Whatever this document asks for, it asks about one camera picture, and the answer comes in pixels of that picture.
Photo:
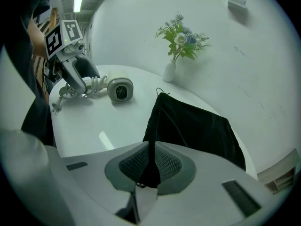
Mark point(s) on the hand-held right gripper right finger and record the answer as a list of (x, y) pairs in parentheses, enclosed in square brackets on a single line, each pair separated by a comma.
[(207, 196)]

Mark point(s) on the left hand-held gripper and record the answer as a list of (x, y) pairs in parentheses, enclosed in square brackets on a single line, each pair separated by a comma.
[(68, 30)]

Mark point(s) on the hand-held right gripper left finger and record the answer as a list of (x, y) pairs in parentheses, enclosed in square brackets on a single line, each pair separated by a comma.
[(98, 178)]

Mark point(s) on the small beige device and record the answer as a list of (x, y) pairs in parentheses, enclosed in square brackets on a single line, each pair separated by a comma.
[(120, 89)]

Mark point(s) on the black pouch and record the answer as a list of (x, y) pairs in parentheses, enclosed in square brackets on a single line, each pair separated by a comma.
[(192, 126)]

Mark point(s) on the person's left forearm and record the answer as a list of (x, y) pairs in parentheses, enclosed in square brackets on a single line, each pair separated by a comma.
[(37, 39)]

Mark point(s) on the person's black t-shirt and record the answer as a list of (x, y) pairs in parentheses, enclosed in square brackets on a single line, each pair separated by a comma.
[(35, 116)]

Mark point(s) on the ceiling light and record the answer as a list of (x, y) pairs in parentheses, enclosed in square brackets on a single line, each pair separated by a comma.
[(78, 1)]

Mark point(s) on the grey wooden shelf cabinet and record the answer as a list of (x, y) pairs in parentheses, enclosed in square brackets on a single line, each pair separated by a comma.
[(279, 173)]

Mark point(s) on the white ribbed vase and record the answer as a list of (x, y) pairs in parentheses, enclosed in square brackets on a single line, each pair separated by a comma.
[(169, 72)]

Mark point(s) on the blue and white flower bouquet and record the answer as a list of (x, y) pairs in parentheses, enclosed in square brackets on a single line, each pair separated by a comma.
[(182, 40)]

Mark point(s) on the white wall box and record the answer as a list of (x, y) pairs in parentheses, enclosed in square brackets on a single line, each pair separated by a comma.
[(237, 1)]

